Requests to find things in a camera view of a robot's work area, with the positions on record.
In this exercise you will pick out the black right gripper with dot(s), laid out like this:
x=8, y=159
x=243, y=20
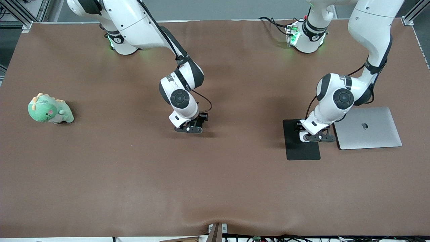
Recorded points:
x=200, y=118

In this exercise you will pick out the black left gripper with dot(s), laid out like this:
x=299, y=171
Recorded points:
x=297, y=127

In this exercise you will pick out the white computer mouse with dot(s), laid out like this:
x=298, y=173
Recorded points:
x=303, y=137

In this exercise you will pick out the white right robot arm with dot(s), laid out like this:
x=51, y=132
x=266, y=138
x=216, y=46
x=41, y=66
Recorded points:
x=134, y=23

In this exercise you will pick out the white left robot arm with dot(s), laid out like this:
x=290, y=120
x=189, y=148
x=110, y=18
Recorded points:
x=369, y=27

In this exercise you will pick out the black mouse pad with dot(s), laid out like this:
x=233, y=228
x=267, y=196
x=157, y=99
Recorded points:
x=302, y=151

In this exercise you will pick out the silver laptop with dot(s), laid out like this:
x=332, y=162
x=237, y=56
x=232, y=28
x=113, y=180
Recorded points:
x=369, y=134

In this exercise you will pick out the brown table cover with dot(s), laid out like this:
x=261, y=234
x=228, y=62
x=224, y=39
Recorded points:
x=168, y=185

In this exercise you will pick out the brown wooden stand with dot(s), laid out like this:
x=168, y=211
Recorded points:
x=215, y=235

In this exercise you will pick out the green circuit board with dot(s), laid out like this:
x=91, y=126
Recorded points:
x=257, y=239

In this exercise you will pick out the green plush dinosaur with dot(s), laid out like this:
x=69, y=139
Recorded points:
x=43, y=111

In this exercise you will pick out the aluminium frame profile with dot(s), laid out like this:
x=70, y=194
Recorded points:
x=408, y=18
x=25, y=25

